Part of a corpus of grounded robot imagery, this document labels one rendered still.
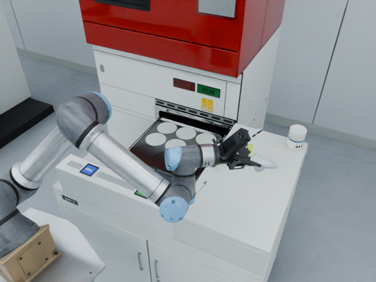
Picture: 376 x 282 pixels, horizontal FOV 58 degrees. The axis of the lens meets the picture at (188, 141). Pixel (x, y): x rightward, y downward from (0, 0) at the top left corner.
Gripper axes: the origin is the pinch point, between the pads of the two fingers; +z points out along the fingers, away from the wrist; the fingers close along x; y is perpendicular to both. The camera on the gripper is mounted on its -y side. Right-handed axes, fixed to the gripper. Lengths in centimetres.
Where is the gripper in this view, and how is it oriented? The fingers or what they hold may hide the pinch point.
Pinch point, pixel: (270, 146)
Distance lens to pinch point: 117.2
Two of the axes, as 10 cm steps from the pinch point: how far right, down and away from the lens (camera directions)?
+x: 1.9, 8.2, -5.3
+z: 9.7, -0.8, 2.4
